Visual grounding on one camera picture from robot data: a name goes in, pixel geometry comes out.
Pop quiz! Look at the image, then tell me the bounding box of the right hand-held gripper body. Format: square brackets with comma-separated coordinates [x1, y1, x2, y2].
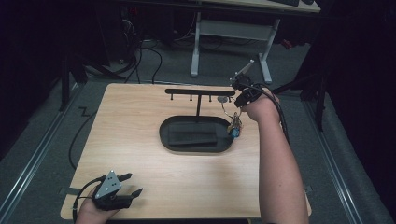
[229, 59, 262, 98]

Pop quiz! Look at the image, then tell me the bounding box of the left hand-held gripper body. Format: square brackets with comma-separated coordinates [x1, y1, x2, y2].
[92, 170, 132, 211]

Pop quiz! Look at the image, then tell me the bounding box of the key bunch with coloured tags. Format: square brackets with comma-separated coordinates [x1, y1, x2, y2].
[220, 99, 244, 140]

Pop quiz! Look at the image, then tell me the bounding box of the black key stand with tray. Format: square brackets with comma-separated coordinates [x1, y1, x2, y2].
[158, 88, 236, 154]

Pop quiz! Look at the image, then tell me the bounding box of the black wallet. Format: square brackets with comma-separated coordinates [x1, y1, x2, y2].
[167, 121, 219, 147]

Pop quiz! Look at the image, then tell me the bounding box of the person's right hand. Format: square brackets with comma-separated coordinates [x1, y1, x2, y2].
[241, 88, 281, 124]

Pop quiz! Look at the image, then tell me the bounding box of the person's left hand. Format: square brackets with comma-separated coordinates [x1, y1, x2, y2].
[75, 195, 120, 224]

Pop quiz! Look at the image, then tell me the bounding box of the grey tape strip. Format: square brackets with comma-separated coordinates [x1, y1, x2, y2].
[59, 187, 83, 196]

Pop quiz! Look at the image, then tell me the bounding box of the black metal stand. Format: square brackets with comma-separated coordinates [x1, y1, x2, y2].
[271, 69, 329, 133]
[58, 50, 126, 112]

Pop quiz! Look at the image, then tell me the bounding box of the black keyboard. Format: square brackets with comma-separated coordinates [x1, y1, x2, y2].
[269, 0, 301, 7]

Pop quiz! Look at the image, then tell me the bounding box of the left hand-held gripper cable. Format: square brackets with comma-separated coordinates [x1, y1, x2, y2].
[71, 175, 107, 224]

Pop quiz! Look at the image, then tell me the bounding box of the hand-held gripper cable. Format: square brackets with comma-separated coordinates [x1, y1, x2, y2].
[246, 82, 292, 147]
[71, 175, 107, 224]

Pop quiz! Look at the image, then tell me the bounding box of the right hand-held gripper cable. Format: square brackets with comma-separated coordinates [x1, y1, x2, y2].
[246, 82, 292, 147]

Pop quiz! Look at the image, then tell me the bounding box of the desk with grey metal frame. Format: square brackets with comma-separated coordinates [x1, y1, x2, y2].
[190, 0, 322, 85]

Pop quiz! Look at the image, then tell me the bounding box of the black floor cable beside table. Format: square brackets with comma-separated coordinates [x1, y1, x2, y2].
[68, 106, 99, 172]

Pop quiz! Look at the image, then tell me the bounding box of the metal floor rail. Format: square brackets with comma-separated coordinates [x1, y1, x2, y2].
[0, 83, 82, 220]
[303, 100, 364, 224]

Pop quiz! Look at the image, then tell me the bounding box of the bundle of black floor cables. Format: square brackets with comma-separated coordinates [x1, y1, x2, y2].
[120, 18, 163, 85]

